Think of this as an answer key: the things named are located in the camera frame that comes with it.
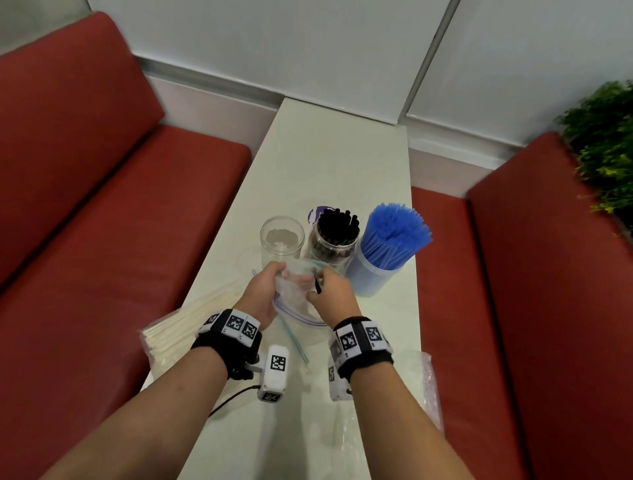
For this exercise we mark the person's right hand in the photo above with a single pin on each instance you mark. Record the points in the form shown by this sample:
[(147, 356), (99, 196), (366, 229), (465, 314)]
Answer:
[(336, 296)]

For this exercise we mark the black wristband with markers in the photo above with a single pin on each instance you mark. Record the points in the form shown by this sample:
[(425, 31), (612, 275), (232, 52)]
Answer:
[(366, 361), (222, 346)]

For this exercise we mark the black right wristband with markers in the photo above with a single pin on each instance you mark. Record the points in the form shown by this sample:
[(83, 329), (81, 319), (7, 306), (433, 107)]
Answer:
[(366, 361)]

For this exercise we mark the black left wristband with markers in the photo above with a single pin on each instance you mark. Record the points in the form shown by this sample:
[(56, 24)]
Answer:
[(222, 346)]

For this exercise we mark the person's left hand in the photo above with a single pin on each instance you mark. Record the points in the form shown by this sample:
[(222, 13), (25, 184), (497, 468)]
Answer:
[(259, 294)]

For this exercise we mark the clear plastic bag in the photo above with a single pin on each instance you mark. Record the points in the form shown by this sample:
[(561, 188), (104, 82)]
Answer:
[(425, 381)]

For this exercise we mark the red sofa beside plant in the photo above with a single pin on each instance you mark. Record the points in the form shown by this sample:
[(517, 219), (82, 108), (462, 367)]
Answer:
[(554, 316)]

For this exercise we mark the clear glass jar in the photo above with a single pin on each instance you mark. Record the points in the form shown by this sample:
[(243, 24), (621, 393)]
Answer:
[(334, 254), (282, 237)]

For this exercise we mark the frosted plastic jar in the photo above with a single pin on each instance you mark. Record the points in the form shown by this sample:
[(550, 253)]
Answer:
[(368, 282)]

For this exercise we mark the small bunch of blue straws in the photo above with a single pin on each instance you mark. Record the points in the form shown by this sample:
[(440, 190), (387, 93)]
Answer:
[(395, 232)]

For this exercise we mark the green plant hedge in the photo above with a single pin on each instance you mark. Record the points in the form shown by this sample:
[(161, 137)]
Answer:
[(603, 143)]

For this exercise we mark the person's left forearm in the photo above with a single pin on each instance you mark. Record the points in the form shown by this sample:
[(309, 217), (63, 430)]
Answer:
[(138, 425)]

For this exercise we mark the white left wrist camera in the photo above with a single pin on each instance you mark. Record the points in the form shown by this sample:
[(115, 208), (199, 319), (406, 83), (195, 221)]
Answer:
[(274, 383)]

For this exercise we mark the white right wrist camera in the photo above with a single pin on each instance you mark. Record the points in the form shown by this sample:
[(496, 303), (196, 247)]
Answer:
[(338, 388)]

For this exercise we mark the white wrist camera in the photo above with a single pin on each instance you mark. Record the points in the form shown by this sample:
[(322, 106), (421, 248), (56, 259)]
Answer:
[(338, 388), (274, 383)]

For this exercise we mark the clear bag with white strips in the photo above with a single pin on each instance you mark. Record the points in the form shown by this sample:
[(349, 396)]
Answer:
[(294, 292)]

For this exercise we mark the person's right forearm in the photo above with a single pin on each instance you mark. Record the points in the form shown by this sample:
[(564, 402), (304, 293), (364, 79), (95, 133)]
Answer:
[(410, 430)]

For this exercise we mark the small bunch of black straws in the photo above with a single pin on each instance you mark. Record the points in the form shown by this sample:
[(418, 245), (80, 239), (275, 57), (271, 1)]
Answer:
[(338, 227)]

